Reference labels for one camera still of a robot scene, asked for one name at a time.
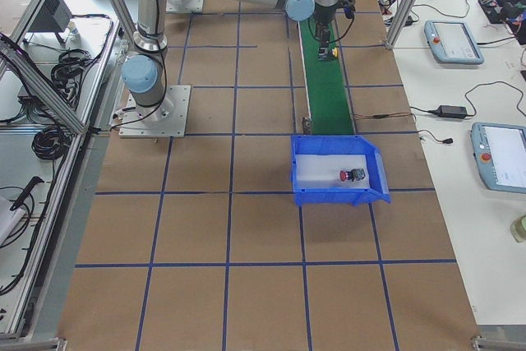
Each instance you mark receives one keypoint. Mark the green conveyor belt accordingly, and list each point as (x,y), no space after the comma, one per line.
(328,111)

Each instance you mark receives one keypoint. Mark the teach pendant near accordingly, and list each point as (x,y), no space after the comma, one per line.
(499,152)

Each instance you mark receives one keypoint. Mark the black power adapter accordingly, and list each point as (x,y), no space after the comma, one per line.
(451,111)

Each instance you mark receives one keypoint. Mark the teach pendant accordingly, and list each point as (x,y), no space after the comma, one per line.
(499,152)
(452,42)

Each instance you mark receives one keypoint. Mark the white foam pad right bin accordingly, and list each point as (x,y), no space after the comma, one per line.
(322,171)

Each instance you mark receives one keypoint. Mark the red push button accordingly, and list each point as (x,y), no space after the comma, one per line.
(353,175)

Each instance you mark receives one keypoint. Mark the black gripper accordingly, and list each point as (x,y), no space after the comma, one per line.
(321,16)

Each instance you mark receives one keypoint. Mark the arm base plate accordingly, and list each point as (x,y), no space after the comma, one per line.
(170,119)
(184,6)

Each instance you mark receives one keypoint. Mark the teach pendant far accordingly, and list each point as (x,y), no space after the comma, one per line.
(452,42)

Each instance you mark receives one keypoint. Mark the blue bin right side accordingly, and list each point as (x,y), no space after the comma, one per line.
(340,145)

